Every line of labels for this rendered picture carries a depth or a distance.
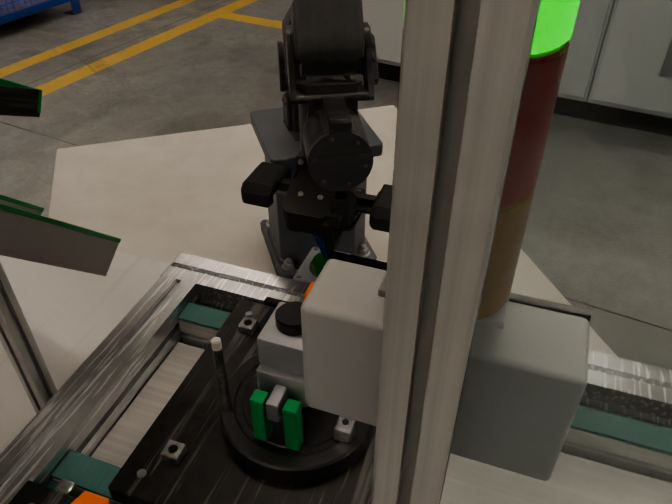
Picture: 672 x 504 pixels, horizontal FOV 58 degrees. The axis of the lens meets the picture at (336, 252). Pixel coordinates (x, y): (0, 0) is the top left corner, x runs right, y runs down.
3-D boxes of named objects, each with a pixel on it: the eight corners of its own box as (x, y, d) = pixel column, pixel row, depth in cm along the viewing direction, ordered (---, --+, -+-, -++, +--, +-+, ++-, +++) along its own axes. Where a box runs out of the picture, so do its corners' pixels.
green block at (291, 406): (290, 435, 50) (287, 397, 47) (304, 440, 50) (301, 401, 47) (285, 447, 49) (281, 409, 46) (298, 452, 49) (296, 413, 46)
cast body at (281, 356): (288, 340, 54) (284, 281, 50) (334, 352, 53) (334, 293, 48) (247, 413, 48) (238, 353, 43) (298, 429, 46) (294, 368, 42)
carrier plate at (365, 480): (242, 311, 68) (240, 297, 66) (454, 365, 61) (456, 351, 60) (112, 500, 50) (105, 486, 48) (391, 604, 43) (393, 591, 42)
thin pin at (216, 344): (225, 403, 53) (213, 334, 48) (233, 405, 53) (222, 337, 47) (221, 410, 52) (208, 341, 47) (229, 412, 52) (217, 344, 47)
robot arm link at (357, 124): (284, 19, 55) (292, 68, 46) (371, 16, 56) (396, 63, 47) (289, 132, 62) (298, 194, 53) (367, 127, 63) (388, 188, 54)
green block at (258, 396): (260, 426, 51) (255, 388, 48) (273, 430, 50) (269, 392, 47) (254, 437, 50) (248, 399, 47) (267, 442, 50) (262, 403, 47)
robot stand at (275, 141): (347, 213, 99) (349, 98, 87) (377, 266, 88) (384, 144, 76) (260, 228, 96) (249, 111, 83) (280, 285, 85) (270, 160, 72)
